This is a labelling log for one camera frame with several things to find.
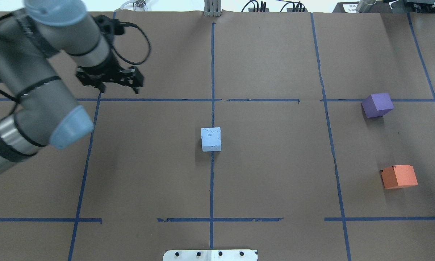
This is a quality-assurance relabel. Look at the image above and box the orange foam block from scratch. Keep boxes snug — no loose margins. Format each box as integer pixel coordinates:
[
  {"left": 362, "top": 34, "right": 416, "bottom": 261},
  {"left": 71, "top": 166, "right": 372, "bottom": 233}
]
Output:
[{"left": 381, "top": 165, "right": 418, "bottom": 189}]

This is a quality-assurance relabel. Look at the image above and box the purple foam block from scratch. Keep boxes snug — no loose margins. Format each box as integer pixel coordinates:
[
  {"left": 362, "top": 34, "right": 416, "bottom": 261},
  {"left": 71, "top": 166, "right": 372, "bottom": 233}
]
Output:
[{"left": 361, "top": 92, "right": 394, "bottom": 118}]

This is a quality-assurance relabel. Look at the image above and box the steel cup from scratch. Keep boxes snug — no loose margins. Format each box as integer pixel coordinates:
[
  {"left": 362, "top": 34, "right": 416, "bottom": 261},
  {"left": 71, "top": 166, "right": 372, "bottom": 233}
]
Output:
[{"left": 355, "top": 0, "right": 376, "bottom": 13}]

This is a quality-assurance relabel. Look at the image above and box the black camera cable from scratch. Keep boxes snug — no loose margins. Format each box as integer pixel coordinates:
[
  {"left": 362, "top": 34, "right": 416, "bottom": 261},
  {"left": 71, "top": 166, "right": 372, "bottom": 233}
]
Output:
[{"left": 110, "top": 22, "right": 151, "bottom": 66}]

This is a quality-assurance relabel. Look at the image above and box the aluminium frame post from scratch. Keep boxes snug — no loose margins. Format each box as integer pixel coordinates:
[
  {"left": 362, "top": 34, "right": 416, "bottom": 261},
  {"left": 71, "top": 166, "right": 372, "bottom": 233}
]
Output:
[{"left": 204, "top": 0, "right": 222, "bottom": 17}]

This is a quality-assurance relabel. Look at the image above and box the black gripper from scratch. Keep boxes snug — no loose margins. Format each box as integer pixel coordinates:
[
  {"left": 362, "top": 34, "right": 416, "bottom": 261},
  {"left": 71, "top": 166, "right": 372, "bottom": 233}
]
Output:
[{"left": 75, "top": 54, "right": 145, "bottom": 95}]

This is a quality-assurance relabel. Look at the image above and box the light blue foam block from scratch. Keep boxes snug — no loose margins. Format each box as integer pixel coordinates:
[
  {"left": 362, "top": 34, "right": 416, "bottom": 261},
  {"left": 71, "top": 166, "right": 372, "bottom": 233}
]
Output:
[{"left": 201, "top": 127, "right": 222, "bottom": 152}]

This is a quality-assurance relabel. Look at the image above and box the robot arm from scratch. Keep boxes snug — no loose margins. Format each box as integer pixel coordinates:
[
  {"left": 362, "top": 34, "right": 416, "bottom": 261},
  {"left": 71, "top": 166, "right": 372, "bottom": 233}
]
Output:
[{"left": 0, "top": 0, "right": 146, "bottom": 174}]

